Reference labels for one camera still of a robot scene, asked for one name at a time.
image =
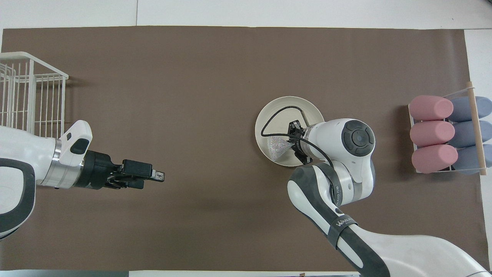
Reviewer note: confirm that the blue plastic cup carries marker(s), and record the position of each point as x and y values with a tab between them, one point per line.
463	109
465	134
467	158

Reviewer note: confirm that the pink plastic cup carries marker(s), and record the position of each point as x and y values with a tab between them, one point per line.
428	107
432	158
430	133

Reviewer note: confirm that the cream round plate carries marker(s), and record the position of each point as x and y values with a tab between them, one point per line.
303	111

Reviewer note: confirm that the brown table mat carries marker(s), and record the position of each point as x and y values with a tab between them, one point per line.
192	96

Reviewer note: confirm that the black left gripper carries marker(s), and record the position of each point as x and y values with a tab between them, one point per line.
98	171

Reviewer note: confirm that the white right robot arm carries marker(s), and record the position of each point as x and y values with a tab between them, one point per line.
334	130

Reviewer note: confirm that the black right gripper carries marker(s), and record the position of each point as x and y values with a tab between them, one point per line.
300	132

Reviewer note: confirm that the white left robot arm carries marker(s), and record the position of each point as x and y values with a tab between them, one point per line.
23	154

